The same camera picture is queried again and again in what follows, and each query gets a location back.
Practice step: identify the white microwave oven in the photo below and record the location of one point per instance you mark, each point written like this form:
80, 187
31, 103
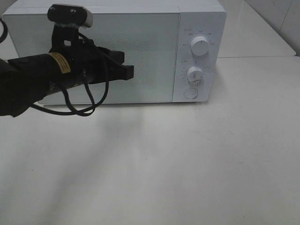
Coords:
196, 17

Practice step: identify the round white door button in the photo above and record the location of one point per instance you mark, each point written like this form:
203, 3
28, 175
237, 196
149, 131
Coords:
191, 93

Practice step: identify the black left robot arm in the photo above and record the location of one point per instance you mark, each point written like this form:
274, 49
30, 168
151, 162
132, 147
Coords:
24, 81

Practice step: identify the white timer knob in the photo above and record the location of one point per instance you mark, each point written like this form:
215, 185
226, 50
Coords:
194, 74

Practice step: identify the white microwave door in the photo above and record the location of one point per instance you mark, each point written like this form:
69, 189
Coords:
149, 42

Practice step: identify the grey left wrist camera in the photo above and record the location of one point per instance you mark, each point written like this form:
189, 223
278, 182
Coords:
70, 14

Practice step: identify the upper white power knob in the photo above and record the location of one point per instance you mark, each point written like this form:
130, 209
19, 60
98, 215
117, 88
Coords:
200, 45

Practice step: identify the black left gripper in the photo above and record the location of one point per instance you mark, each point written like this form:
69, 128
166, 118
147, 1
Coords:
79, 60

